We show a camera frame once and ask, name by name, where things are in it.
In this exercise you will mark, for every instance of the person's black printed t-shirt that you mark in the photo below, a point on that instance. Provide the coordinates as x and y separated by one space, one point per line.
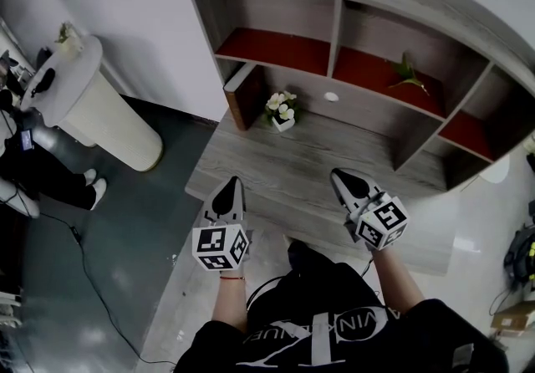
334 329

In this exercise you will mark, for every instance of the person's right forearm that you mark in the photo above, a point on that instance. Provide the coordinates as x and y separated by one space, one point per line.
397 279

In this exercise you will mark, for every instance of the black and yellow equipment bag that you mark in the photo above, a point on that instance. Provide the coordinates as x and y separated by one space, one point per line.
522 254

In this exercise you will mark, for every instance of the green leaf sprig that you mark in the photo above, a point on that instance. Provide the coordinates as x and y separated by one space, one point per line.
407 72

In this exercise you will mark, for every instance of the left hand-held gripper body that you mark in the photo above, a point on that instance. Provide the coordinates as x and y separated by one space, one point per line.
217 246

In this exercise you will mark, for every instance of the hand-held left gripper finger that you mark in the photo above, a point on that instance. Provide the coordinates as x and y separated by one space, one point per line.
217 208
238 208

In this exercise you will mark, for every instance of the white flowers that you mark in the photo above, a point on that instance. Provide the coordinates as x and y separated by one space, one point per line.
282 112

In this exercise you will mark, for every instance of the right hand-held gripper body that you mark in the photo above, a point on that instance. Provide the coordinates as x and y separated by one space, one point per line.
380 225

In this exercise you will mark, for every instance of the person's left forearm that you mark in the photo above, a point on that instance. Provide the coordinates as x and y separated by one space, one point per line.
230 304

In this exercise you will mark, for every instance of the cardboard box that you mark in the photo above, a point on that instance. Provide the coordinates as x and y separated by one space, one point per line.
514 317

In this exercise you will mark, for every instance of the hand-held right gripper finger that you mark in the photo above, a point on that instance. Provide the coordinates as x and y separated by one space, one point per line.
363 189
343 193

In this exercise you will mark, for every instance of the white table with cylinder legs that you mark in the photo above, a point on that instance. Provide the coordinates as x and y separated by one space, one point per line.
108 124

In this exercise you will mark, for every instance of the small plant in white vase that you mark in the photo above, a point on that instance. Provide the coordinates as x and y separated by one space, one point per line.
69 43

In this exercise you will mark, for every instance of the person's black trousers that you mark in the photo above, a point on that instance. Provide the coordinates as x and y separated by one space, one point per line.
305 256

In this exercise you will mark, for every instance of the grey wooden shelf desk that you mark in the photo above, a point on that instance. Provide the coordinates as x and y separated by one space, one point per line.
292 162

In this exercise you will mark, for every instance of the brown hardcover book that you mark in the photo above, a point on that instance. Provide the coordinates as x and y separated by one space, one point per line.
246 99

